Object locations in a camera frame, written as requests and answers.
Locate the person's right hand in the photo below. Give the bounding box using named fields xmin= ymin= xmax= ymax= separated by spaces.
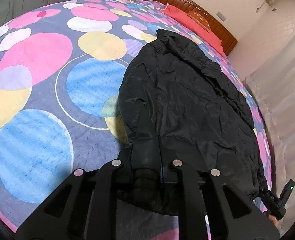
xmin=263 ymin=210 xmax=279 ymax=227

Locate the black puffer jacket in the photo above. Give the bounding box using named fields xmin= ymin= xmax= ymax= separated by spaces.
xmin=118 ymin=29 xmax=268 ymax=217

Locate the wooden headboard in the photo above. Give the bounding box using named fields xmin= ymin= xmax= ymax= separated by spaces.
xmin=153 ymin=0 xmax=237 ymax=56

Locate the colourful dotted bedspread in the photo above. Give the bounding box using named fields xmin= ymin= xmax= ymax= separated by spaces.
xmin=0 ymin=0 xmax=272 ymax=233

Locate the red pillow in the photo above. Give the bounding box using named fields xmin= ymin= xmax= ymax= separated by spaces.
xmin=162 ymin=4 xmax=227 ymax=57

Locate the wall socket panel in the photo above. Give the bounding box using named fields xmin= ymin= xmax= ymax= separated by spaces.
xmin=216 ymin=11 xmax=226 ymax=22

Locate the orange embroidered cushion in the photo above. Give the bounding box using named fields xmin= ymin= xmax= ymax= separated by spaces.
xmin=186 ymin=11 xmax=211 ymax=31

